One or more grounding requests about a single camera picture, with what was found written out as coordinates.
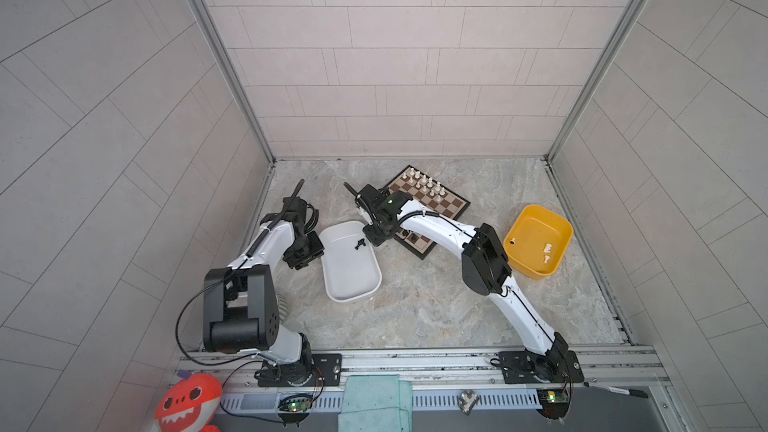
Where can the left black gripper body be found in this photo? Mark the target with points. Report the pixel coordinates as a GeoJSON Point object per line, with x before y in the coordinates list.
{"type": "Point", "coordinates": [302, 251]}

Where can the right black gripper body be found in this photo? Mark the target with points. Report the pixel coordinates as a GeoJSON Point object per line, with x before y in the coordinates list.
{"type": "Point", "coordinates": [377, 230]}

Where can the white plastic tray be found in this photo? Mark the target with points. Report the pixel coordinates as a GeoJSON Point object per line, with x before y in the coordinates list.
{"type": "Point", "coordinates": [350, 269]}

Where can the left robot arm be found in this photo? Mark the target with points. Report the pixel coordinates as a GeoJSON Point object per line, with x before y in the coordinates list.
{"type": "Point", "coordinates": [241, 310]}

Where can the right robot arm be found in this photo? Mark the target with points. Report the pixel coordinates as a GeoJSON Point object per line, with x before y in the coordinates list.
{"type": "Point", "coordinates": [547, 357]}

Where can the folding chess board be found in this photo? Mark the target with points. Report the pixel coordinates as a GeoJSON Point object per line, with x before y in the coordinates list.
{"type": "Point", "coordinates": [432, 194]}

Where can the yellow plastic bowl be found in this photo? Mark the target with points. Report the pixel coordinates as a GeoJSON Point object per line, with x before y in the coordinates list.
{"type": "Point", "coordinates": [537, 242]}

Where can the green cloth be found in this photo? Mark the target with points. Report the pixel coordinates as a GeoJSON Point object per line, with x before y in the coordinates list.
{"type": "Point", "coordinates": [376, 403]}

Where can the red shark plush toy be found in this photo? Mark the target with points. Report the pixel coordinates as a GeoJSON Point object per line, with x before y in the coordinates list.
{"type": "Point", "coordinates": [190, 405]}

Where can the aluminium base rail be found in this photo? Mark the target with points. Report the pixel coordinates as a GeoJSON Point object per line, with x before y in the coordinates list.
{"type": "Point", "coordinates": [602, 365]}

